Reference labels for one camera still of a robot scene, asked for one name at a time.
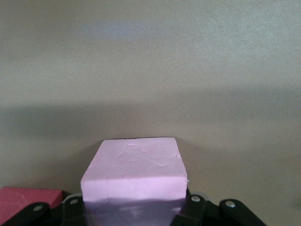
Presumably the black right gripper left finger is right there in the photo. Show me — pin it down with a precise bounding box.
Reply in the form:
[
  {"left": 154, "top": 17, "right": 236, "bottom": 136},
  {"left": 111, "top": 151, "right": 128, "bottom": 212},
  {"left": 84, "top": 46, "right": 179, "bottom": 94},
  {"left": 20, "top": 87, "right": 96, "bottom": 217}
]
[{"left": 0, "top": 194, "right": 91, "bottom": 226}]

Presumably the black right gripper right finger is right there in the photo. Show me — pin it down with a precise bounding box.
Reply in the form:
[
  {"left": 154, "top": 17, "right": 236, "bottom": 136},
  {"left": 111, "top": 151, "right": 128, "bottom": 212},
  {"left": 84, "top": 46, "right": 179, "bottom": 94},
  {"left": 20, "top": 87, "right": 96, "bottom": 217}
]
[{"left": 170, "top": 188, "right": 268, "bottom": 226}]

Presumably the red foam cube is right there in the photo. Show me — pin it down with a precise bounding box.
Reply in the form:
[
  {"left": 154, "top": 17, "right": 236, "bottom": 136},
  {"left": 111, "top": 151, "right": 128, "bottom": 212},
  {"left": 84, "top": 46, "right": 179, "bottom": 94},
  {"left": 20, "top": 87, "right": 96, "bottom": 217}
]
[{"left": 0, "top": 187, "right": 63, "bottom": 223}]

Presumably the pink foam cube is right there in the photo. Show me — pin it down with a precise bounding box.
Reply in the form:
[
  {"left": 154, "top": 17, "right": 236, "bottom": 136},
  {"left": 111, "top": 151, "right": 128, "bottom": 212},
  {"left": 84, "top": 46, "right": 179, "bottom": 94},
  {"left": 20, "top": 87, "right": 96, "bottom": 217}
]
[{"left": 80, "top": 137, "right": 188, "bottom": 226}]

